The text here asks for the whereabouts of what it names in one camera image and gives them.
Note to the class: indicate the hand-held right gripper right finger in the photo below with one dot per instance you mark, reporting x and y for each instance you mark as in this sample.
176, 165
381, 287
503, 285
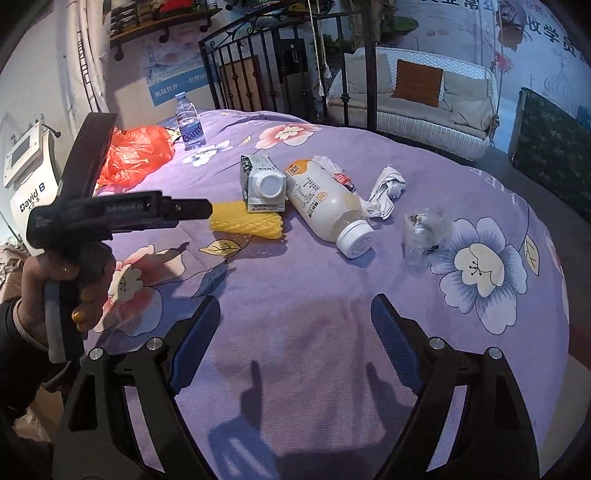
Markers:
397, 344

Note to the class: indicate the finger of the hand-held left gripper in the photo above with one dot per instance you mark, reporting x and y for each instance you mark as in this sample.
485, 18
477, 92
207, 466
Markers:
189, 210
90, 157

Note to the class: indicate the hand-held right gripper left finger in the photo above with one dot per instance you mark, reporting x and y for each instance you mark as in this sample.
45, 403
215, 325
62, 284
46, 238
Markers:
194, 344

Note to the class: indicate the yellow foam fruit net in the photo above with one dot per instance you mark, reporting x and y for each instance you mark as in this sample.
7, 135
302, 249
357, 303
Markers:
244, 224

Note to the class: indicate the small drink carton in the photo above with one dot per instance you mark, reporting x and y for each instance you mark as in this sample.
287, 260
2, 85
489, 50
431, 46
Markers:
263, 184

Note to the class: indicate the clear plastic wrapper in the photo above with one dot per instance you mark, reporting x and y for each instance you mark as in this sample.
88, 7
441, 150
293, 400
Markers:
422, 240

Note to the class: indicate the white plastic milk bottle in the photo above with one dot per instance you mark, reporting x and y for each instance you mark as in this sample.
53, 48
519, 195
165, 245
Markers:
323, 203

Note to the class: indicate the white paper red print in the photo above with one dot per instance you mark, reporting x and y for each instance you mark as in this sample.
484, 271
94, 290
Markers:
328, 162

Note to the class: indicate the white tissue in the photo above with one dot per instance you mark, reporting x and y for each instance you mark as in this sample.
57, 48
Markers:
385, 194

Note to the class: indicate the person's left forearm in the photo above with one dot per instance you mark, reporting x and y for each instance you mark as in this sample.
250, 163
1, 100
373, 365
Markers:
18, 369

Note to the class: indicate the person's left hand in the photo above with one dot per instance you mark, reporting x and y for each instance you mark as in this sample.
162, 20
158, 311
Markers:
41, 270

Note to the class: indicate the orange plastic bag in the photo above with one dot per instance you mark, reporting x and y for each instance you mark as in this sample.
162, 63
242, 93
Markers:
134, 157

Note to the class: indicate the white beauty machine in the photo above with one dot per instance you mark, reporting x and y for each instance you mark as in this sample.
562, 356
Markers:
32, 194

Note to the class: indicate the clear water bottle blue label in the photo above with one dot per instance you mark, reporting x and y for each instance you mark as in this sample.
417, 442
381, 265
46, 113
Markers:
189, 124

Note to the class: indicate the white curtain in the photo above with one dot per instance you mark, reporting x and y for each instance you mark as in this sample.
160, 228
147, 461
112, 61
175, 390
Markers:
87, 69

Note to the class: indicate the purple floral bedsheet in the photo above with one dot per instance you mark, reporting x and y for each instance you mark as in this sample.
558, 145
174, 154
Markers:
300, 300

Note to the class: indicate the wooden panel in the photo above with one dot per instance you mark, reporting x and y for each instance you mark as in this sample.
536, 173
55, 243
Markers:
240, 83

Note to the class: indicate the black floor appliance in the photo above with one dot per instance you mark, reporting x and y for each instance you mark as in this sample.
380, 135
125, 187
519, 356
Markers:
291, 69

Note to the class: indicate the white wicker swing sofa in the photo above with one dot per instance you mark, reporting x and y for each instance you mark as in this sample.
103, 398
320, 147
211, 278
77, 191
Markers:
415, 124

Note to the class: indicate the white sofa pillow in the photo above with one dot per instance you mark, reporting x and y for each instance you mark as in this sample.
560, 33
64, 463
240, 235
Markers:
367, 74
468, 101

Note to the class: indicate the green floral covered counter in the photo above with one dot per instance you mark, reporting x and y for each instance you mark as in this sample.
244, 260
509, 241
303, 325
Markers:
554, 147

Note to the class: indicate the brown cushion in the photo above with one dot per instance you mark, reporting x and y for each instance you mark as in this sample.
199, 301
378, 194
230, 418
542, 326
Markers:
418, 83

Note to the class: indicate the face wall poster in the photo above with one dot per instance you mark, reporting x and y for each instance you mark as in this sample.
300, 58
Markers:
171, 69

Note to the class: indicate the wooden wall shelf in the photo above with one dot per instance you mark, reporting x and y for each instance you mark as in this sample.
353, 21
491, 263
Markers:
161, 25

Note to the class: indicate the black iron bed frame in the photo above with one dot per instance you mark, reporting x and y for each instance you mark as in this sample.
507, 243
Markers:
369, 69

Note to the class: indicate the large wall advertisement banner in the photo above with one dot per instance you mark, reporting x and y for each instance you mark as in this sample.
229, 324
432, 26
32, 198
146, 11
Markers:
531, 46

